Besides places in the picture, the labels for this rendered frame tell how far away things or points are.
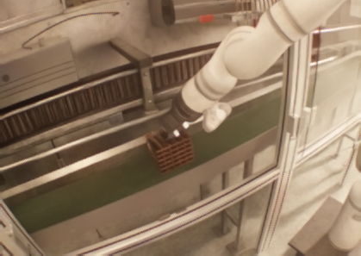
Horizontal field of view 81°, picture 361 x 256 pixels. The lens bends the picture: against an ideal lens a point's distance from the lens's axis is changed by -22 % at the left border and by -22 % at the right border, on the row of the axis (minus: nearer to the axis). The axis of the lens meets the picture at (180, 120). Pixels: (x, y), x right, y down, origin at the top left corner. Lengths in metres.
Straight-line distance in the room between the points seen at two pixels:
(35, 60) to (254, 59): 0.45
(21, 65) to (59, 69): 0.09
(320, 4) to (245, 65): 0.16
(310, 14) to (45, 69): 0.53
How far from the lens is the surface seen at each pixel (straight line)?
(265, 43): 0.41
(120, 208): 0.71
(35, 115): 0.70
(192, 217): 0.74
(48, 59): 0.60
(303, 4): 0.39
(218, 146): 0.80
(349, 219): 0.68
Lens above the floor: 1.18
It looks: 31 degrees down
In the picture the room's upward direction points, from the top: 7 degrees counter-clockwise
